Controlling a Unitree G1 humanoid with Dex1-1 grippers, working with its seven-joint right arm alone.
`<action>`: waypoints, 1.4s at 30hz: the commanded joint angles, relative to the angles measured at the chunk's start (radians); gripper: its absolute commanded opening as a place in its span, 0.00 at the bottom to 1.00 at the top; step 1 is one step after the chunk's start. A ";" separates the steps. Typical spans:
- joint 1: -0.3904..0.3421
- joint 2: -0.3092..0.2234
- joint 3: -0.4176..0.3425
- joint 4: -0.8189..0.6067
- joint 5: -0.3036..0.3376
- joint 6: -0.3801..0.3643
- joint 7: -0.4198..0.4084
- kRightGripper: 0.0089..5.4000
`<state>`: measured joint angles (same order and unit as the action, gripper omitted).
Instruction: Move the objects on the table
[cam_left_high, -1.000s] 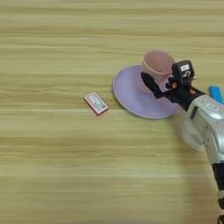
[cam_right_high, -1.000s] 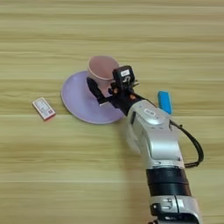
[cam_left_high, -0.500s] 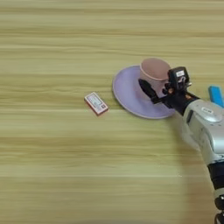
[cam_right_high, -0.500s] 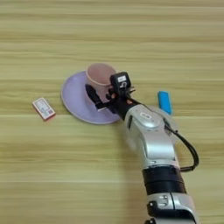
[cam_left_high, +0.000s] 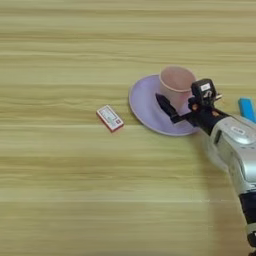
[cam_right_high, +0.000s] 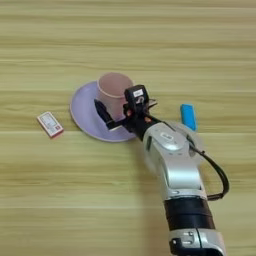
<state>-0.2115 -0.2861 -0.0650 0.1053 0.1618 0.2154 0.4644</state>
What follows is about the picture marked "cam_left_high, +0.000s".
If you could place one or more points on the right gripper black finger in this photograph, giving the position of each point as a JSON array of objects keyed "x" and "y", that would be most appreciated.
[{"x": 166, "y": 106}]

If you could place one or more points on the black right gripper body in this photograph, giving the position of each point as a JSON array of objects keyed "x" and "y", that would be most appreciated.
[{"x": 205, "y": 118}]

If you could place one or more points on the pink plastic cup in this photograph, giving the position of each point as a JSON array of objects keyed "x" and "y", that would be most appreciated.
[{"x": 175, "y": 83}]

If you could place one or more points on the blue rectangular block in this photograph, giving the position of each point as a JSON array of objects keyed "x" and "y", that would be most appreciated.
[{"x": 247, "y": 110}]

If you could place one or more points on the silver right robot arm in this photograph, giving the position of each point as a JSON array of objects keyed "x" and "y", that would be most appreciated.
[{"x": 236, "y": 150}]

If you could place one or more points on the purple round plate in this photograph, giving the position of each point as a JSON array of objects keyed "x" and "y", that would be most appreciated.
[{"x": 145, "y": 103}]

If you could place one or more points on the small red white box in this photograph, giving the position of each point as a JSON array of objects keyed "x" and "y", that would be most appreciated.
[{"x": 110, "y": 118}]

